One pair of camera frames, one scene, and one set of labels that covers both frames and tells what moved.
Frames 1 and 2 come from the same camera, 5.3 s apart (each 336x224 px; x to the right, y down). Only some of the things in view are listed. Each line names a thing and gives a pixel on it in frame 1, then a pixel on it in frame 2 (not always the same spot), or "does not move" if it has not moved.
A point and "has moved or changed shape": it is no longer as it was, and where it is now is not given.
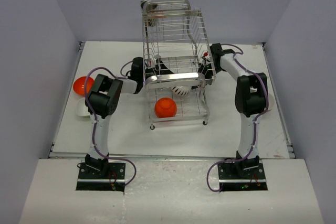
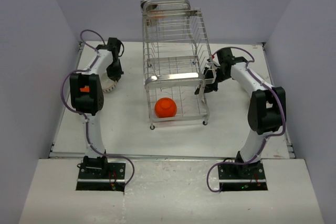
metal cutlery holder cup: (150, 9) does not move
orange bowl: (165, 107) does not move
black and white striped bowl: (181, 91) has moved or changed shape
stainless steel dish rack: (178, 60) does not move
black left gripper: (163, 70) -> (116, 74)
